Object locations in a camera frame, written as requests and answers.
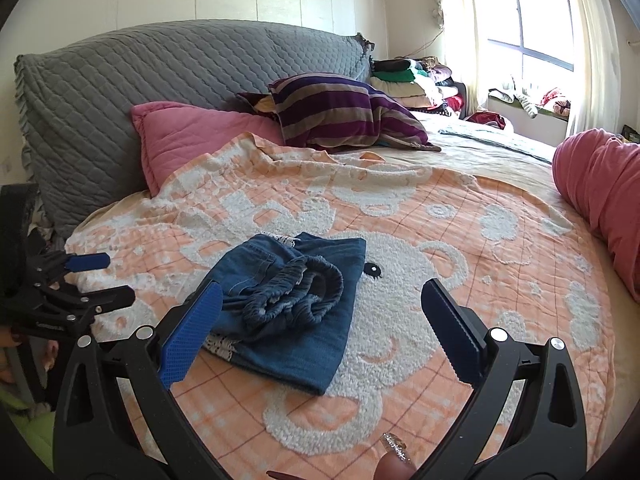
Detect cream curtain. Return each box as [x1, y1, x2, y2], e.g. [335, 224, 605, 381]
[434, 0, 482, 118]
[565, 0, 632, 138]

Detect red rolled duvet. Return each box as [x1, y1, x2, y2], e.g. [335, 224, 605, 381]
[552, 129, 640, 303]

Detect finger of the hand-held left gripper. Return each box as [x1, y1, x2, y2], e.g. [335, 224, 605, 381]
[27, 252, 112, 283]
[35, 286, 137, 333]

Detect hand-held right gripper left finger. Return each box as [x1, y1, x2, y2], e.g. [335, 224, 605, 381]
[52, 279, 224, 480]

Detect person's left hand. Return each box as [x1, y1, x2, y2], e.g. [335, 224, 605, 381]
[0, 329, 60, 387]

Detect purple striped pillow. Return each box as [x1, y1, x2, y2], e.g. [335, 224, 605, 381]
[267, 73, 443, 153]

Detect orange bear printed blanket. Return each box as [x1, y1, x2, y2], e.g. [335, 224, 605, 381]
[65, 132, 617, 461]

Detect pale bed sheet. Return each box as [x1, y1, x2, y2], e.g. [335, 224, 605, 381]
[370, 110, 563, 198]

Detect red cloth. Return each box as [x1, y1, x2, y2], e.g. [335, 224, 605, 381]
[464, 110, 508, 132]

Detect person's right hand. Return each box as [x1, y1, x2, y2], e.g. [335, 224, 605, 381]
[375, 431, 419, 480]

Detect pink pillow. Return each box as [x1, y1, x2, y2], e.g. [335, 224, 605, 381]
[131, 101, 286, 198]

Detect pile of folded clothes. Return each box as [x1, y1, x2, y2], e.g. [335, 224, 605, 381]
[369, 56, 468, 118]

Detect blue denim pants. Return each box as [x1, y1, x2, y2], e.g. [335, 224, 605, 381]
[184, 232, 368, 396]

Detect clothes on window sill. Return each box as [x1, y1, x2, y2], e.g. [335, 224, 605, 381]
[487, 76, 572, 122]

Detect window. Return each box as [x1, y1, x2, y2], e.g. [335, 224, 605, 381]
[472, 0, 576, 96]

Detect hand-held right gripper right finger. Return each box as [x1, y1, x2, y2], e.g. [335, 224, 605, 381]
[415, 279, 588, 480]

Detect dark patterned pillow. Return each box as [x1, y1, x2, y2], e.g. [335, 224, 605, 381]
[236, 91, 282, 122]

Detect grey quilted headboard cover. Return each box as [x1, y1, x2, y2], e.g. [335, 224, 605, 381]
[14, 19, 376, 241]

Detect person's green clothing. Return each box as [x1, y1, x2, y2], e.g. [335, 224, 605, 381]
[0, 387, 57, 472]

